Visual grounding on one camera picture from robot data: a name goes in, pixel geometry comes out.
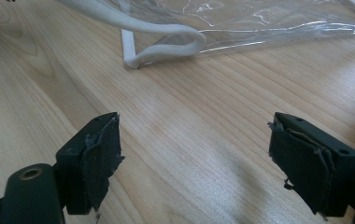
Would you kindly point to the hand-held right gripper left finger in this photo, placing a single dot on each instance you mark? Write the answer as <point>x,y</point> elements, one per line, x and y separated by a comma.
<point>99,161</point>

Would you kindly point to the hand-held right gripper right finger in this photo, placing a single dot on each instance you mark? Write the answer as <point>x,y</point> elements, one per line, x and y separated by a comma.
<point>309,165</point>

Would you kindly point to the clear plastic bag white trim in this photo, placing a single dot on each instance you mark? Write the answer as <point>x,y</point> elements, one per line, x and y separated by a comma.
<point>228,25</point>

